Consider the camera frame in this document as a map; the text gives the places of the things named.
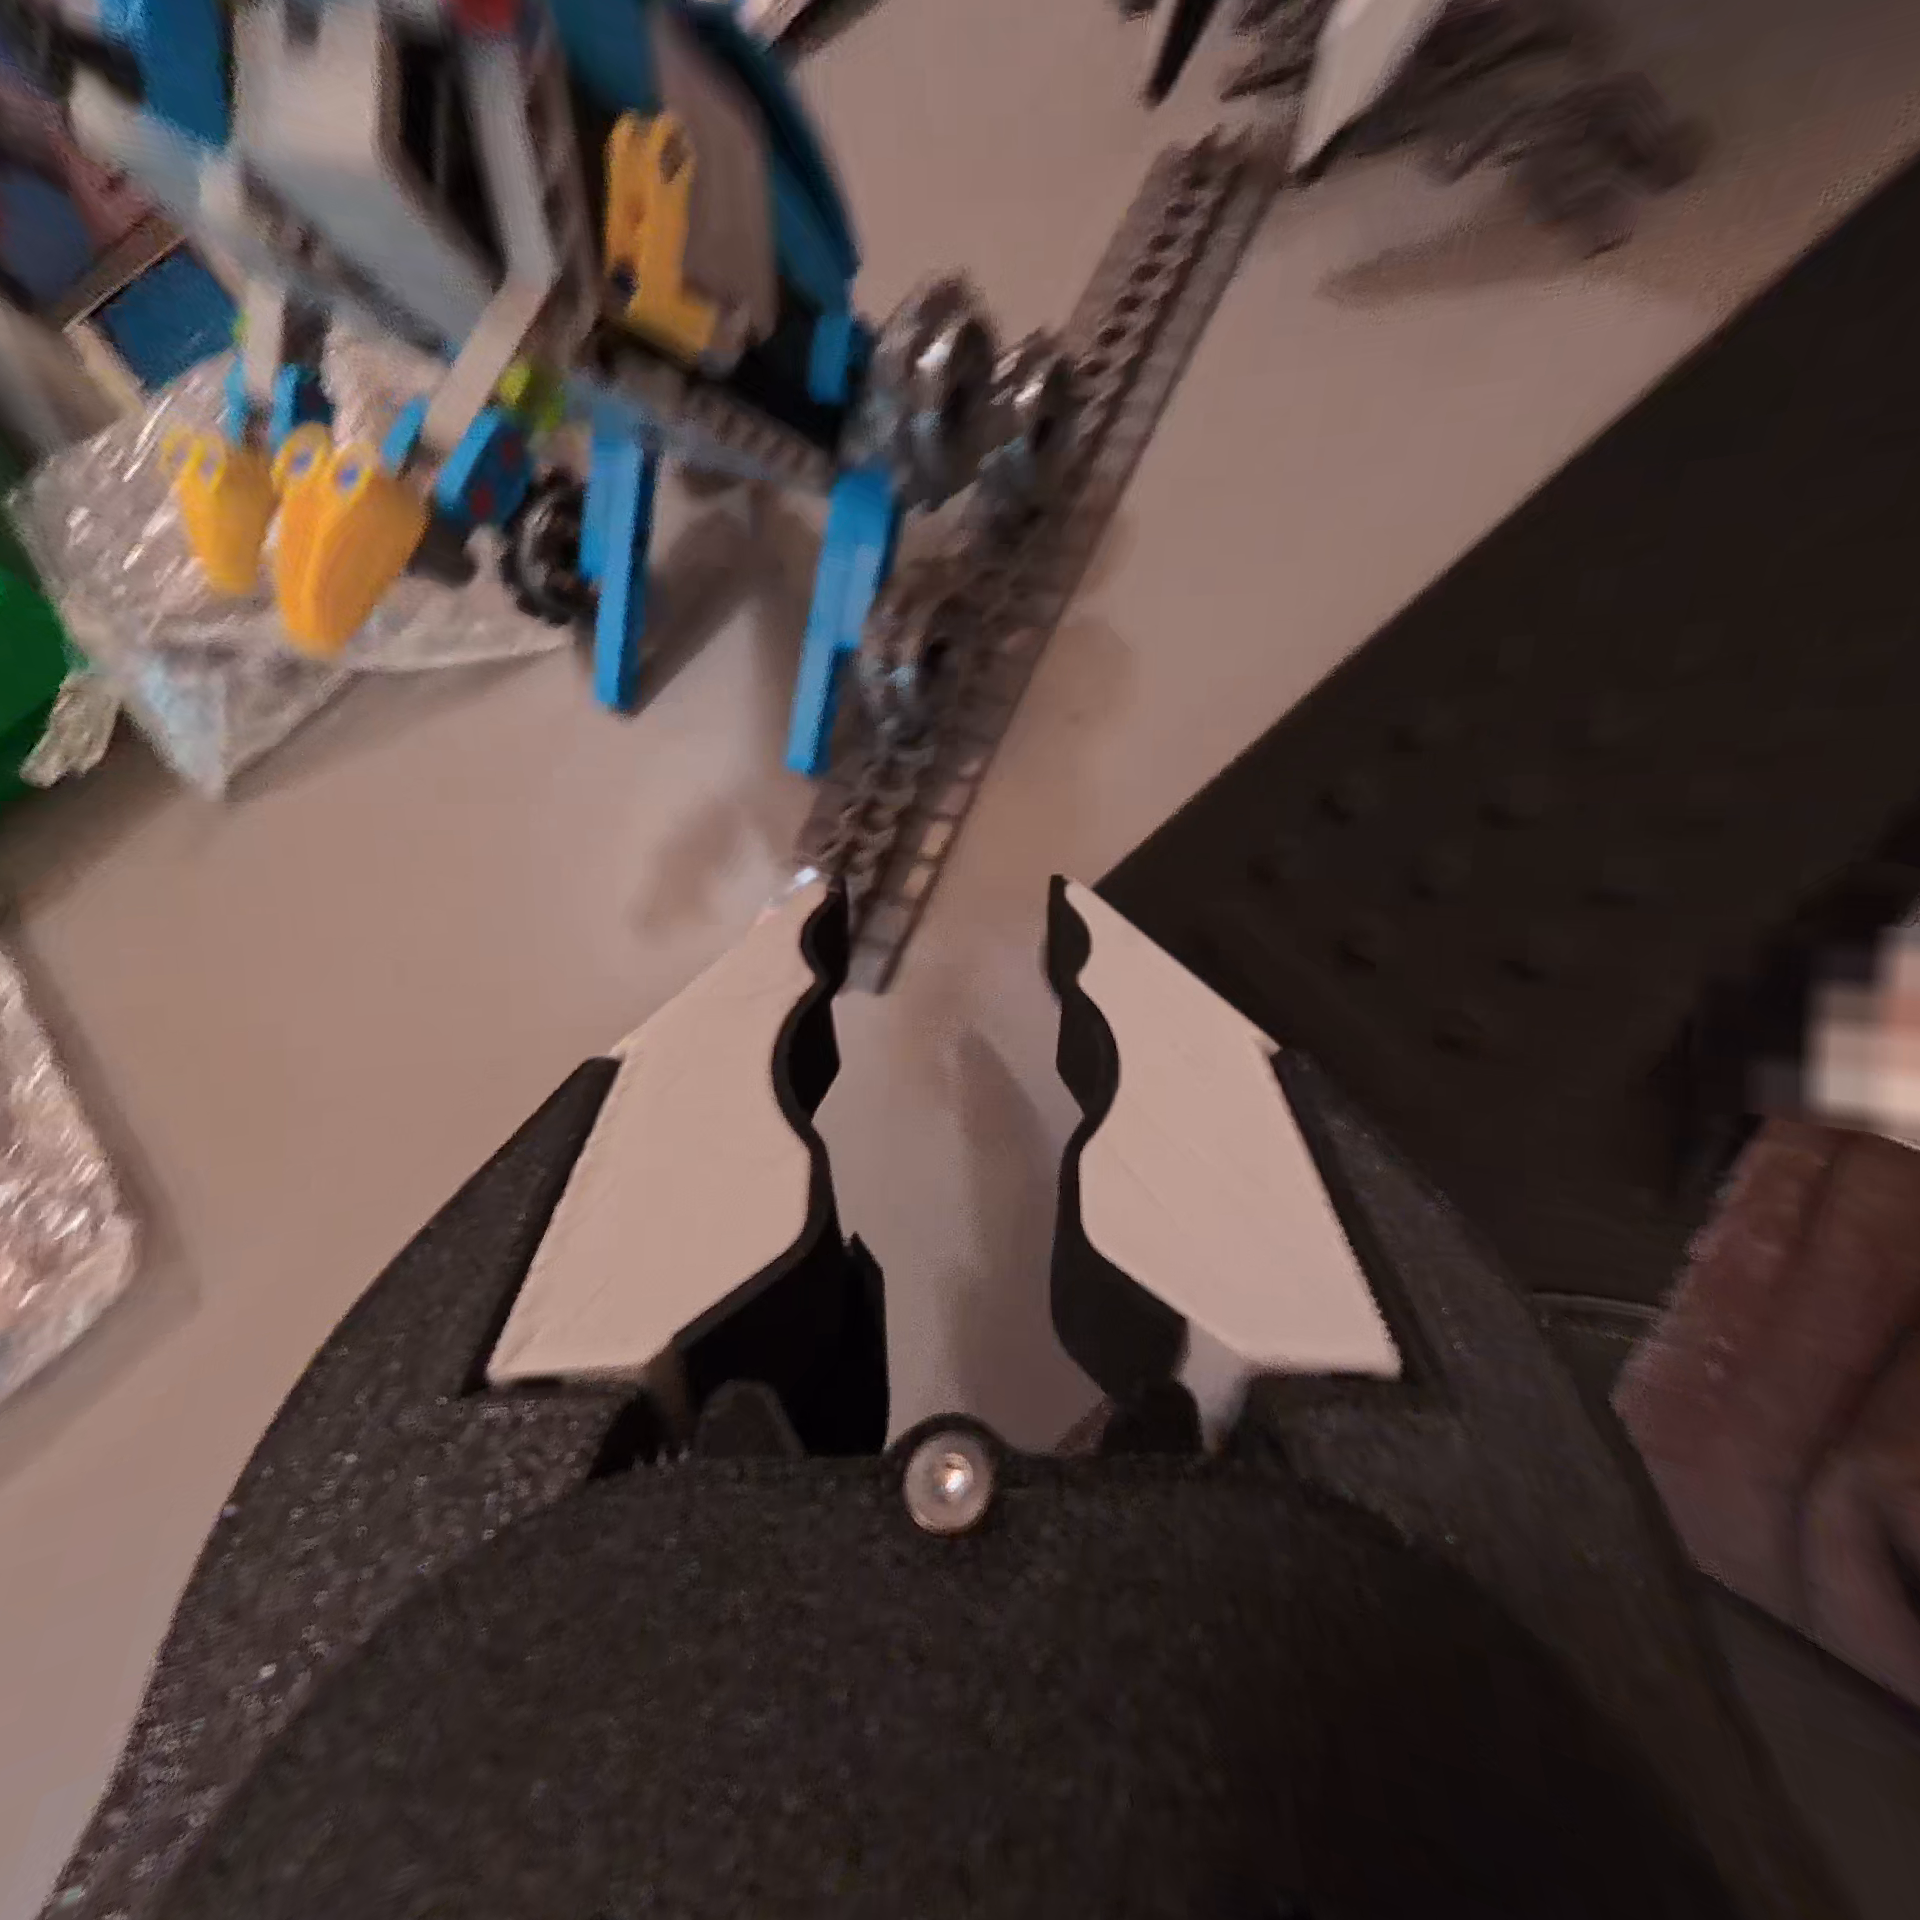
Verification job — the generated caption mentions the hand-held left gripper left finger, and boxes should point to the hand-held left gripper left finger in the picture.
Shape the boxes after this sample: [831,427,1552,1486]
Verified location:
[487,878,854,1386]

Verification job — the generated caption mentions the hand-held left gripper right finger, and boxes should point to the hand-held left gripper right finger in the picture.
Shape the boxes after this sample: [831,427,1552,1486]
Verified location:
[1044,878,1404,1379]

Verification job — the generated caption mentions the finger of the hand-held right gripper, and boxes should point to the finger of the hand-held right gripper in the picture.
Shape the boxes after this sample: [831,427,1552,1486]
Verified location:
[1293,0,1443,168]

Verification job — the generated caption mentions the pile of grey track links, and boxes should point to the pile of grey track links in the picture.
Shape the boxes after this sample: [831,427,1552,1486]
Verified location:
[1140,0,1711,255]

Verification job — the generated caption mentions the grey toy track chain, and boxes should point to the grey toy track chain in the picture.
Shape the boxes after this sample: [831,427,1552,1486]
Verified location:
[795,127,1291,992]

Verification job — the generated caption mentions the blue toy robot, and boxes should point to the blue toy robot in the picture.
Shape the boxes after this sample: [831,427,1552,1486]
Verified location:
[60,0,1080,781]

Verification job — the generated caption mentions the grey desk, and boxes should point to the grey desk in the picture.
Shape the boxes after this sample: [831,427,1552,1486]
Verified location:
[0,0,1920,1876]

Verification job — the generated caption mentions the black perforated pad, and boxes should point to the black perforated pad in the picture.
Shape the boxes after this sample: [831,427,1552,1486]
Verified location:
[1095,194,1920,1308]

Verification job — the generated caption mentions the bubble wrap bag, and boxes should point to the bubble wrap bag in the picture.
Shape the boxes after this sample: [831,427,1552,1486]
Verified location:
[15,344,572,798]
[0,944,143,1396]

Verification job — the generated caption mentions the green plastic bin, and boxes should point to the green plastic bin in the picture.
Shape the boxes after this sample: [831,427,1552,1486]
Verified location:
[0,556,85,812]

